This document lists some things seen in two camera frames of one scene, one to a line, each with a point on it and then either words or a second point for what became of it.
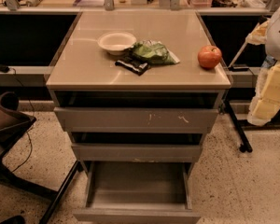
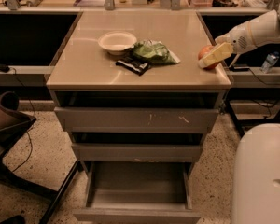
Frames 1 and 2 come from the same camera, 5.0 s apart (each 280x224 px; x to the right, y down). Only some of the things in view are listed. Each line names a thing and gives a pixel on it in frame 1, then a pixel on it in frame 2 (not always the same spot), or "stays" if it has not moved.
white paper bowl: (116, 42) stays
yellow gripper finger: (259, 35) → (242, 39)
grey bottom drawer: (137, 192) stays
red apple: (209, 56) stays
